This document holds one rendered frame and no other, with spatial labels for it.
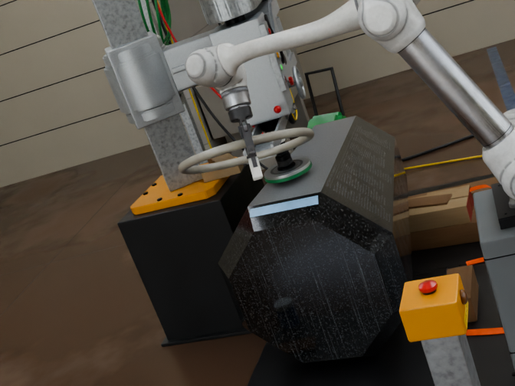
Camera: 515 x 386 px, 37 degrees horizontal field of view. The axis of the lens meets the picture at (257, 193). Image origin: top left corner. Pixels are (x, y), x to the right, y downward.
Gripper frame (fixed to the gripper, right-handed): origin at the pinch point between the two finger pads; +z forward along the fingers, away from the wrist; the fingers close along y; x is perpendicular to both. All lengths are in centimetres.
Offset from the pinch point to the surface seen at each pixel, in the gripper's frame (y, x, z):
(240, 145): -1.2, 2.8, -8.5
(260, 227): 75, 0, 17
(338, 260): 69, -26, 38
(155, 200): 152, 46, -12
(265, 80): 67, -17, -41
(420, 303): -90, -20, 44
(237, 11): 55, -12, -67
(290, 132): 3.5, -14.4, -8.7
